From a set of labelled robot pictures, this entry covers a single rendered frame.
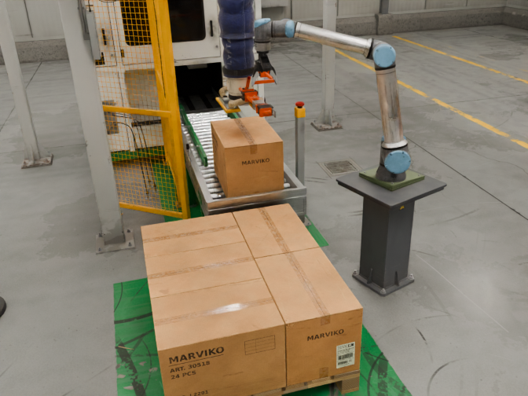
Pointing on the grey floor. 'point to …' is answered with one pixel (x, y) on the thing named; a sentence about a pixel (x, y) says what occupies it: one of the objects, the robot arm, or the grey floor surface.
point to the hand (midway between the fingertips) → (264, 86)
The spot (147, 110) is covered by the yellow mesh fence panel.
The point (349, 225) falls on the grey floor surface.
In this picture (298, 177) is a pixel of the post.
